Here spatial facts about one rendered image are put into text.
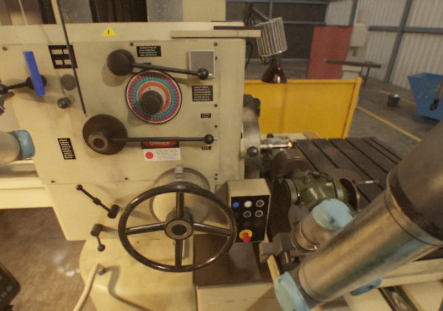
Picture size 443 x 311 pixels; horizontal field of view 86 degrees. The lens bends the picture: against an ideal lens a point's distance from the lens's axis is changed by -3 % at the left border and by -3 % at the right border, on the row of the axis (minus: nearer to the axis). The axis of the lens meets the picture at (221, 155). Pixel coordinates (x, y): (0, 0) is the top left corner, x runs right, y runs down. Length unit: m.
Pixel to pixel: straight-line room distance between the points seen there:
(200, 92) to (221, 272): 1.09
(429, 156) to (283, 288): 0.34
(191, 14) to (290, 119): 2.52
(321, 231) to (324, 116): 3.32
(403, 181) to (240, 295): 1.44
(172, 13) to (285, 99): 2.38
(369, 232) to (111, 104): 0.78
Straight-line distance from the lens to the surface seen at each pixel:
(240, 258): 1.65
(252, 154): 0.88
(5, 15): 1.75
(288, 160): 1.29
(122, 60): 0.78
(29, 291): 2.71
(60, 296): 2.55
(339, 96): 3.86
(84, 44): 0.87
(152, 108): 0.76
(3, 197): 1.70
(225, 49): 0.82
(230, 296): 1.64
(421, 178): 0.27
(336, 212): 0.59
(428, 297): 1.74
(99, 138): 0.86
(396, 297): 1.65
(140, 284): 1.62
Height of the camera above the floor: 1.89
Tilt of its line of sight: 28 degrees down
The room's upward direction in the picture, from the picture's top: straight up
